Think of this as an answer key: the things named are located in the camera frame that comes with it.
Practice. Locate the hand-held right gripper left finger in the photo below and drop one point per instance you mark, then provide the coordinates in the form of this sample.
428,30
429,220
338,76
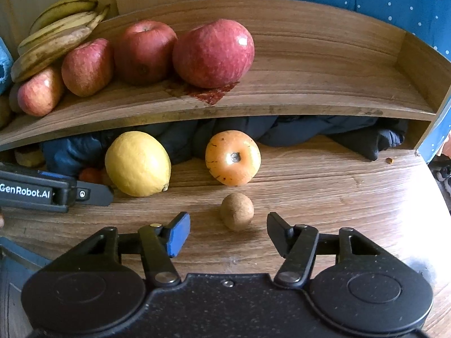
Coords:
178,234

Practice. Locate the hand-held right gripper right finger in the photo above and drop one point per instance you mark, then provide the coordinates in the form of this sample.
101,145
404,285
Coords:
278,234

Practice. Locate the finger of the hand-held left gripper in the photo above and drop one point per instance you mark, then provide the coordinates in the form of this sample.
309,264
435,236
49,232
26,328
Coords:
95,194

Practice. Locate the red cherry tomato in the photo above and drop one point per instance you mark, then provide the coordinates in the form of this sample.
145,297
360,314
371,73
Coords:
91,175

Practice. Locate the small brown round fruit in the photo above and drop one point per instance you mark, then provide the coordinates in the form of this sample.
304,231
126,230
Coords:
236,212

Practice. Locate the yellow lemon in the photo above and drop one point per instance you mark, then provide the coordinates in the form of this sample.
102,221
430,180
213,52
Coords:
137,163

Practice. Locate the small striped yellow pepino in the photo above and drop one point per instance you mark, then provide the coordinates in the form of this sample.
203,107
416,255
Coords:
232,169

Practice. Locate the flat brown bread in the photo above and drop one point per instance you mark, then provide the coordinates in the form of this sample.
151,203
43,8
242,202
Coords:
30,156

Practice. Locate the red apple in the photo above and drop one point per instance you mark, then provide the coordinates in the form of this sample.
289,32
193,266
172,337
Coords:
144,52
87,67
213,54
40,91

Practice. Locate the dark blue jacket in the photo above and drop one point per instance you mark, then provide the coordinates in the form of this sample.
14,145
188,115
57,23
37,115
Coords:
299,130

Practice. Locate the crumpled light blue bag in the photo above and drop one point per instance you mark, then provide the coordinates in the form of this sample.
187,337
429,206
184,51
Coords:
4,67

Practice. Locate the yellow banana bunch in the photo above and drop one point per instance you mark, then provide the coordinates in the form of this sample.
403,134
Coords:
53,47

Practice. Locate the wooden desk shelf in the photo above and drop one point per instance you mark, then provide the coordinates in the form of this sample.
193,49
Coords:
317,70

